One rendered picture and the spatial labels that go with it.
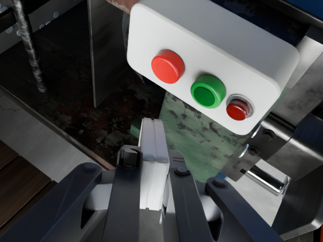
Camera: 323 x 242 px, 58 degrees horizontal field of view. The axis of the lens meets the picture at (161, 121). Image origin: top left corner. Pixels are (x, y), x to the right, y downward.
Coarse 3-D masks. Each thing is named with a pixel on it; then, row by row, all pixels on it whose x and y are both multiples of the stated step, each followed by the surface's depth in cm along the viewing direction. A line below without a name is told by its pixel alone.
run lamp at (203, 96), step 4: (196, 88) 23; (200, 88) 23; (204, 88) 23; (196, 92) 24; (200, 92) 23; (204, 92) 23; (208, 92) 23; (196, 96) 24; (200, 96) 24; (204, 96) 23; (208, 96) 23; (212, 96) 23; (200, 100) 24; (204, 100) 24; (208, 100) 24; (212, 100) 23; (204, 104) 24; (208, 104) 24; (212, 104) 24
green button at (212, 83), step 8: (200, 80) 23; (208, 80) 23; (216, 80) 23; (192, 88) 24; (208, 88) 23; (216, 88) 23; (224, 88) 23; (192, 96) 24; (216, 96) 23; (224, 96) 23; (200, 104) 25; (216, 104) 23
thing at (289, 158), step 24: (264, 120) 48; (312, 120) 49; (264, 144) 51; (288, 144) 48; (312, 144) 47; (288, 168) 52; (312, 168) 48; (288, 192) 53; (312, 192) 43; (288, 216) 46; (312, 216) 39
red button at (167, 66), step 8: (160, 56) 24; (168, 56) 23; (176, 56) 24; (152, 64) 25; (160, 64) 24; (168, 64) 23; (176, 64) 23; (160, 72) 25; (168, 72) 24; (176, 72) 24; (168, 80) 25; (176, 80) 24
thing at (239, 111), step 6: (234, 96) 23; (240, 96) 23; (228, 102) 24; (234, 102) 23; (240, 102) 23; (246, 102) 23; (252, 102) 23; (228, 108) 23; (234, 108) 23; (240, 108) 22; (246, 108) 23; (252, 108) 23; (228, 114) 24; (234, 114) 23; (240, 114) 23; (246, 114) 23; (252, 114) 23; (240, 120) 23
